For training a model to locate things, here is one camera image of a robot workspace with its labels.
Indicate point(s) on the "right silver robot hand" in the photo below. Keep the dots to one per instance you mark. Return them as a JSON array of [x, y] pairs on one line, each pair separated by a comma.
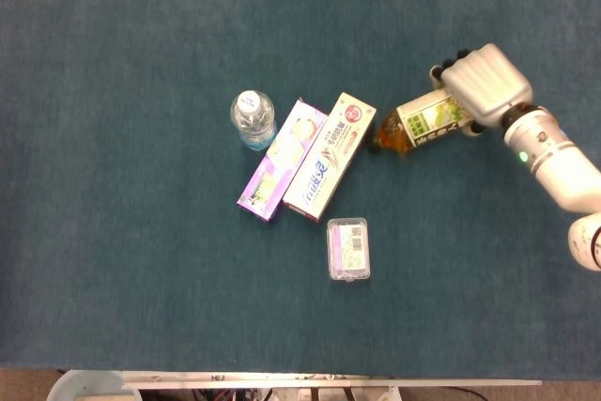
[[488, 84]]

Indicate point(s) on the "amber tea bottle green label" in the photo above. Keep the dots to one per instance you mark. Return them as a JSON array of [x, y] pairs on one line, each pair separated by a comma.
[[408, 131]]

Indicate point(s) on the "white toothpaste box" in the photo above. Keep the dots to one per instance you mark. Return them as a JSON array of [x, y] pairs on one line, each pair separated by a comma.
[[328, 157]]

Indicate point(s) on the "clear plastic box barcode label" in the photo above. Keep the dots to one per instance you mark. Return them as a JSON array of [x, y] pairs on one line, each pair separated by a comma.
[[348, 248]]

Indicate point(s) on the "purple toothpaste box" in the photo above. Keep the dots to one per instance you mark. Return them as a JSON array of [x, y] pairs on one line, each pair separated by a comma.
[[279, 164]]

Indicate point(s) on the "clear water bottle blue label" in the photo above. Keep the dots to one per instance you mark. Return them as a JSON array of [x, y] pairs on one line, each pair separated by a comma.
[[253, 126]]

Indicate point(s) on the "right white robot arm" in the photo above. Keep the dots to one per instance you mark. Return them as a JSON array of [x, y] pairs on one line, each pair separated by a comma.
[[559, 161]]

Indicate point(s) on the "teal felt table cloth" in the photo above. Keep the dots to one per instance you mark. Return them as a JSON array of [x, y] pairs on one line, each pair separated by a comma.
[[141, 67]]

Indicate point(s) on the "pale round tub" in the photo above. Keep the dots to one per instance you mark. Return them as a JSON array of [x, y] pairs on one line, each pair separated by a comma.
[[84, 387]]

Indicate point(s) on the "aluminium frame rail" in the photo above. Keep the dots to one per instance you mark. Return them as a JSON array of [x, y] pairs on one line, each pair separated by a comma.
[[328, 382]]

